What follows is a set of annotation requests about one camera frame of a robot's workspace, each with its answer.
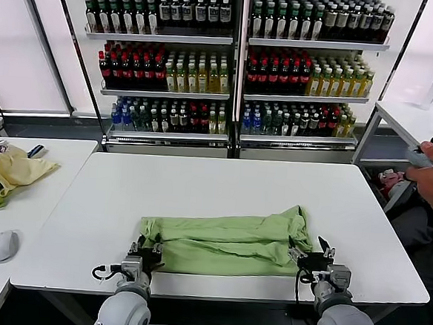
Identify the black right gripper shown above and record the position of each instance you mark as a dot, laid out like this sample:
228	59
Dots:
315	264

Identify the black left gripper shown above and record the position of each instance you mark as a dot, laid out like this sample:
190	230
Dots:
150	258

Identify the light green polo shirt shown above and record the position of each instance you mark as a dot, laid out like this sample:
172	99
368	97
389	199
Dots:
225	245

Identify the grey handheld controller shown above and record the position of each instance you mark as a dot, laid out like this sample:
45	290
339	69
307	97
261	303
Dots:
419	159

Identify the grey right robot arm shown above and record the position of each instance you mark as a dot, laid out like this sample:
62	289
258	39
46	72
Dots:
342	324

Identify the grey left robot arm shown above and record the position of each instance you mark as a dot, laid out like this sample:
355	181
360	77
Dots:
124	312

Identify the operator bare hand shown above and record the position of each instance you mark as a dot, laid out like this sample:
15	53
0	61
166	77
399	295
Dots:
431	177

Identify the pink red packaged item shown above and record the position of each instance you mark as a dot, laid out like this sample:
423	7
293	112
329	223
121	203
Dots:
388	178

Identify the small dark white-label bottle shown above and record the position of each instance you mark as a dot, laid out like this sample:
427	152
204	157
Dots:
164	121
286	125
154	121
295	125

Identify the small dark green bottle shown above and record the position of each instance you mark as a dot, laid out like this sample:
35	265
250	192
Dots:
135	119
276	125
266	124
144	120

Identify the small dark tan-label bottle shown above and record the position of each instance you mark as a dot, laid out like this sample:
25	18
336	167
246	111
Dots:
174	121
304	125
183	122
313	126

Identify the small red-capped dark bottle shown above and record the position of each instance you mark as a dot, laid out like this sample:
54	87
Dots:
193	123
332	126
323	126
203	123

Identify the blue water bottle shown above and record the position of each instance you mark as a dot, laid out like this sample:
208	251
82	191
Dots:
126	119
116	118
256	123
246	123

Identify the small yellow juice bottle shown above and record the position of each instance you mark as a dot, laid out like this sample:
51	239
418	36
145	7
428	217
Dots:
350	127
341	127
212	124
222	125

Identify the grey computer mouse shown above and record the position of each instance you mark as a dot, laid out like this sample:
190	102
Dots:
4	246

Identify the black blue striped object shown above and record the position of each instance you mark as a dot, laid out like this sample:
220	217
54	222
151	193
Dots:
38	151

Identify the pale yellow garment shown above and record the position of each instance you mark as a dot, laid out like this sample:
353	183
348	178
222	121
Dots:
15	170

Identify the white metal-framed side table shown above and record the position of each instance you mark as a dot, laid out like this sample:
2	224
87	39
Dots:
401	119

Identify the red-capped cola bottle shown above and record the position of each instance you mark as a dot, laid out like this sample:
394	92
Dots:
158	74
104	71
115	71
273	79
147	74
262	78
284	79
294	80
136	73
304	81
251	77
125	72

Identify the black beverage display shelf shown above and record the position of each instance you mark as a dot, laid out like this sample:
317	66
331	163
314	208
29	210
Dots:
314	44
158	37

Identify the green-capped dark tea bottle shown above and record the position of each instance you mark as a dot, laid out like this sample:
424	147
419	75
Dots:
269	23
318	26
306	25
103	17
256	22
115	18
294	24
140	19
152	20
128	18
281	24
90	16

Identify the dark bottle with beige label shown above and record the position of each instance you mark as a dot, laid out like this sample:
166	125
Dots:
330	21
366	23
354	22
387	24
342	22
377	23

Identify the dark bottle with navy label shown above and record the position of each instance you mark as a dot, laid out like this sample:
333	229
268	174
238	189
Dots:
213	14
176	12
188	13
201	13
165	12
225	14

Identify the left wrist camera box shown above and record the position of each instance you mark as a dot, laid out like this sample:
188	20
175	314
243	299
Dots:
131	266

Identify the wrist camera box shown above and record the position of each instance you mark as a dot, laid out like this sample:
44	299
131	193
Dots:
131	266
338	277

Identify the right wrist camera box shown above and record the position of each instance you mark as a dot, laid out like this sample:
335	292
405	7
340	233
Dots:
338	277

